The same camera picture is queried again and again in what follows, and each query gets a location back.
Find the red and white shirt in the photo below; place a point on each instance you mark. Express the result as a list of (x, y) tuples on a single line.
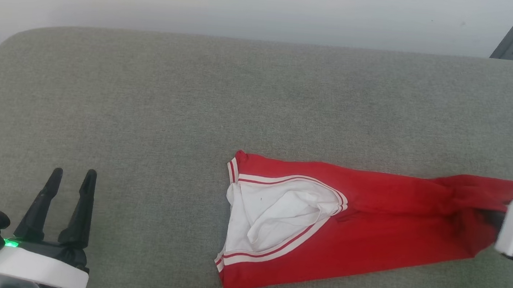
[(369, 226)]

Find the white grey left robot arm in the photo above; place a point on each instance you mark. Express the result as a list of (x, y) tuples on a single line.
[(16, 285)]

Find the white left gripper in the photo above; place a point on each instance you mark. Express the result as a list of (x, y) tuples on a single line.
[(36, 266)]

